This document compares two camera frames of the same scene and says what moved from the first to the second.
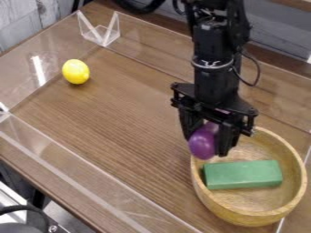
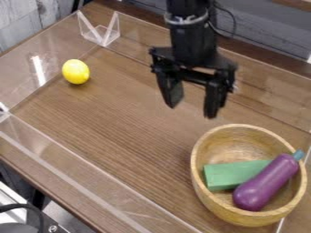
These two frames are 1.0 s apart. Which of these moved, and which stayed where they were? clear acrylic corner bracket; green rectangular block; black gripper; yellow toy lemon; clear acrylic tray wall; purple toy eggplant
Moved: black gripper; purple toy eggplant
Stayed: yellow toy lemon; clear acrylic tray wall; green rectangular block; clear acrylic corner bracket
